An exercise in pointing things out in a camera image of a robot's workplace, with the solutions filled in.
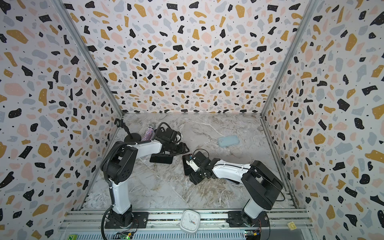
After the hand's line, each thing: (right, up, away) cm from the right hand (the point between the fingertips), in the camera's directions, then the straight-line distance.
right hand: (191, 174), depth 87 cm
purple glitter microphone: (-32, +22, +19) cm, 43 cm away
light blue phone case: (+23, +17, +20) cm, 36 cm away
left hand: (-3, +13, +9) cm, 16 cm away
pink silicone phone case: (-3, +4, -5) cm, 7 cm away
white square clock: (0, -18, -15) cm, 23 cm away
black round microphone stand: (-42, +20, +17) cm, 50 cm away
